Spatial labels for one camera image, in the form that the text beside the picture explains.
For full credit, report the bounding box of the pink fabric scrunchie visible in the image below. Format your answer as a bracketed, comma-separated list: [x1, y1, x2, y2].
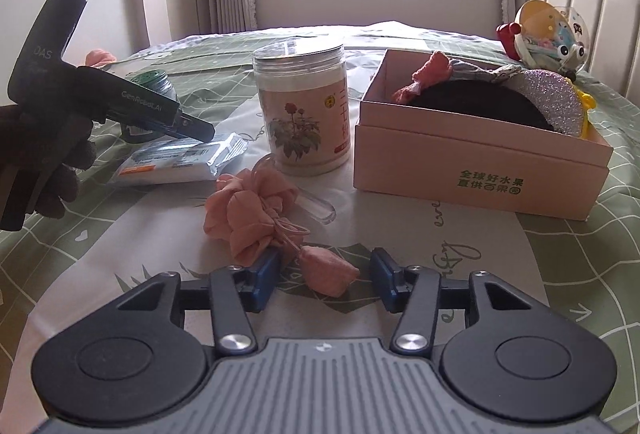
[203, 165, 360, 298]

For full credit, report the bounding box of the wet wipes packet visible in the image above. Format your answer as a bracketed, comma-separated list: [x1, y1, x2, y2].
[108, 133, 247, 187]

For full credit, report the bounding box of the black plush headband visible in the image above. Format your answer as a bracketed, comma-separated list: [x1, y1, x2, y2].
[409, 79, 553, 131]

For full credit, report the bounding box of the silver glitter round ear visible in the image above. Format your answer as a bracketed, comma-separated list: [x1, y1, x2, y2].
[504, 70, 585, 138]

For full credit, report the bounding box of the dark gloved left hand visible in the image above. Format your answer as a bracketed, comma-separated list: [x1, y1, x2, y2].
[1, 104, 96, 219]

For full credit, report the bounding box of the pink cloth far away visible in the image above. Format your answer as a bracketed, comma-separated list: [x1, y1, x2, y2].
[85, 49, 117, 68]

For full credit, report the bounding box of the green lid glass jar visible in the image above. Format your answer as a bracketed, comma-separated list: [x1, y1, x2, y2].
[124, 68, 178, 145]

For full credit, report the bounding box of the clear plastic tube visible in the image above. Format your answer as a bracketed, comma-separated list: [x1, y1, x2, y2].
[252, 154, 336, 225]

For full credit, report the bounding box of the green patterned bedsheet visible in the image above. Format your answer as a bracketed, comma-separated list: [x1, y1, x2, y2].
[1, 30, 639, 433]

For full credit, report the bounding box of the pink cardboard box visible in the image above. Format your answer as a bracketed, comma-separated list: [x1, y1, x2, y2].
[354, 49, 613, 220]

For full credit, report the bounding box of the large clear labelled jar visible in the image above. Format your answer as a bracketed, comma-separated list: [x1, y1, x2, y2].
[253, 37, 352, 176]

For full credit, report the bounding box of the pink bow headband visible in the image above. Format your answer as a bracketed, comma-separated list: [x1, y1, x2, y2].
[390, 51, 525, 104]

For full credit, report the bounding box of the clear toy ball bag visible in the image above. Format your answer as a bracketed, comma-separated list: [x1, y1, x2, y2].
[496, 0, 590, 80]

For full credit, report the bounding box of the beige padded headboard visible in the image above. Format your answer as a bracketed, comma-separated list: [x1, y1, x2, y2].
[545, 0, 640, 105]

